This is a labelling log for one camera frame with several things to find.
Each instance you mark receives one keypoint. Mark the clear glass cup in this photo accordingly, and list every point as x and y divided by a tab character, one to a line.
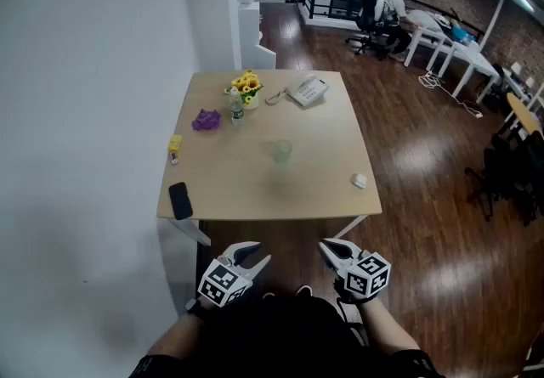
281	153

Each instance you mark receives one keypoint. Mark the small white object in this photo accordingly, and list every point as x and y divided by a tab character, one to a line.
359	181

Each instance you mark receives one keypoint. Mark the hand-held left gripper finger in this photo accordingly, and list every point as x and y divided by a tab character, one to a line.
258	269
244	249

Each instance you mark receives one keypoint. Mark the person's left shoe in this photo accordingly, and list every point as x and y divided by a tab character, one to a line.
268	295

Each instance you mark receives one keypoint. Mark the sunflower bouquet in white pot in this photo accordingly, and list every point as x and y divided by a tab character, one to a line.
247	87

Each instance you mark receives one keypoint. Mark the round wooden table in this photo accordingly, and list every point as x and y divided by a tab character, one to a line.
523	113

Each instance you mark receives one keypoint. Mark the person's right forearm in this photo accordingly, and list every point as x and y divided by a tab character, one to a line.
384	325

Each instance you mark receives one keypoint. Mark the black office chair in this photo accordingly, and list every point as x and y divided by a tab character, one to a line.
370	15

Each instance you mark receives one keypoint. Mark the white table leg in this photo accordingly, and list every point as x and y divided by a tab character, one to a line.
350	227
191	232

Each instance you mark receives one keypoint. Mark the blue box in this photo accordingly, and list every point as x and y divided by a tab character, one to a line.
459	32

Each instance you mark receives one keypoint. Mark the white water dispenser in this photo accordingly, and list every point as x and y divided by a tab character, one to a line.
248	28

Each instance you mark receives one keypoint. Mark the person's black clothing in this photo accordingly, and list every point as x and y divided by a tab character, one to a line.
276	338

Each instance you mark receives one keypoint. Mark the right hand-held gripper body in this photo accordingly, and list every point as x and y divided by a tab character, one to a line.
365	278

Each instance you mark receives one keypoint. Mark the person's left forearm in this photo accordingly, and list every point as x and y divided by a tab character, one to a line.
178	334

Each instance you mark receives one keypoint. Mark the clear plastic water bottle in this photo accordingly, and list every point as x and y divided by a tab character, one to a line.
236	111

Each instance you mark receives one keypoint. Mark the black smartphone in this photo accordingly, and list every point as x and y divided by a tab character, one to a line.
180	201

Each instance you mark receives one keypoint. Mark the white desk telephone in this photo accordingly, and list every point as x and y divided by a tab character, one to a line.
307	91

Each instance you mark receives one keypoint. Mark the small yellow box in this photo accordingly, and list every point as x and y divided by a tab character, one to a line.
174	143

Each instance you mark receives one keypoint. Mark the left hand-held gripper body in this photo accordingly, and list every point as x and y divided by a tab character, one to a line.
223	283

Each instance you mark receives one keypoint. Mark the crumpled purple bag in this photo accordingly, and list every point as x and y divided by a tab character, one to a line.
206	120

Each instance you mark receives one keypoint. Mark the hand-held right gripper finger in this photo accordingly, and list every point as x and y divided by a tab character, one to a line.
333	262
342	248

